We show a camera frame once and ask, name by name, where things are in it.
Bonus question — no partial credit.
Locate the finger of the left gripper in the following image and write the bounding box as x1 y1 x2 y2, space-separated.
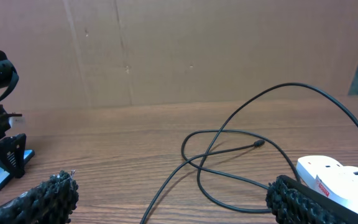
0 134 26 179

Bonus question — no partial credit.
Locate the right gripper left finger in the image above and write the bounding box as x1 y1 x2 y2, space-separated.
0 170 79 224

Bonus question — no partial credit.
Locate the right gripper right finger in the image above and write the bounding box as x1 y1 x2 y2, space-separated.
265 175 358 224

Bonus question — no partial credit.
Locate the black USB charging cable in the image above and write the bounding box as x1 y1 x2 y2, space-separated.
139 82 358 224

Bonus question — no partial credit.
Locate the white power strip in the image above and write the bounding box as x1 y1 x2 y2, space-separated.
296 156 358 214

